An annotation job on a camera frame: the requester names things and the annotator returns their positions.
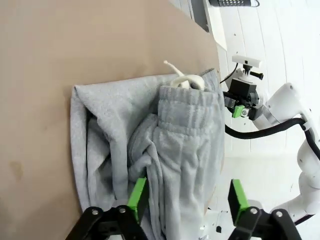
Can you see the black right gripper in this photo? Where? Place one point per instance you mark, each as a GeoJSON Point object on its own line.
{"type": "Point", "coordinates": [243, 88]}

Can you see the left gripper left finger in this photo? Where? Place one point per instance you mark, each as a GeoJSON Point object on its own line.
{"type": "Point", "coordinates": [138, 197]}

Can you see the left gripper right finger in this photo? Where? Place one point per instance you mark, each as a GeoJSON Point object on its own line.
{"type": "Point", "coordinates": [237, 200]}

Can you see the grey training pants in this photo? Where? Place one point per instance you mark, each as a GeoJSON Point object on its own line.
{"type": "Point", "coordinates": [175, 150]}

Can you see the black perforated plastic basket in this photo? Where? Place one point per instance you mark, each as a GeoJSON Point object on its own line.
{"type": "Point", "coordinates": [230, 3]}

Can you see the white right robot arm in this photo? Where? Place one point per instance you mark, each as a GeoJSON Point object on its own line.
{"type": "Point", "coordinates": [285, 100]}

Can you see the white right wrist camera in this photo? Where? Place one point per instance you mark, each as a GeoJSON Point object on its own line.
{"type": "Point", "coordinates": [246, 60]}

